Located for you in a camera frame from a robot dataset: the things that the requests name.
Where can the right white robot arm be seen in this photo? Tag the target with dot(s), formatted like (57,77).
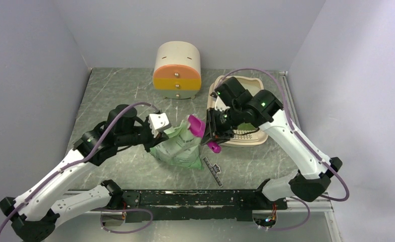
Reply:
(267,114)

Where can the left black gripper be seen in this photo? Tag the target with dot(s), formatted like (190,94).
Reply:
(153,141)

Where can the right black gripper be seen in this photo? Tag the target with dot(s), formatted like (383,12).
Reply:
(214,133)

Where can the green litter bag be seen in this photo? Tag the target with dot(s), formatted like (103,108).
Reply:
(181,149)

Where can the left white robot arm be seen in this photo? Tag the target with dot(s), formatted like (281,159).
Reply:
(36,213)

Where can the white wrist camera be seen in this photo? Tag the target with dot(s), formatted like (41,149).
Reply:
(216,103)
(159,123)

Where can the beige litter box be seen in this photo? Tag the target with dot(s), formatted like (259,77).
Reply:
(246,135)

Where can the black mounting rail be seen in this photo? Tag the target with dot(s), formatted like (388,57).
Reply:
(176,205)

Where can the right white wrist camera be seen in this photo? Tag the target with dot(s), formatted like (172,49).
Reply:
(216,103)

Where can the beige orange drawer cabinet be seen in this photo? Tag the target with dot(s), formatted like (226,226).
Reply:
(177,70)

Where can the magenta plastic scoop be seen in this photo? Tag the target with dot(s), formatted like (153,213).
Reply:
(197,128)

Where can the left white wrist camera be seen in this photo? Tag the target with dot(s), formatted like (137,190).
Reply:
(159,123)

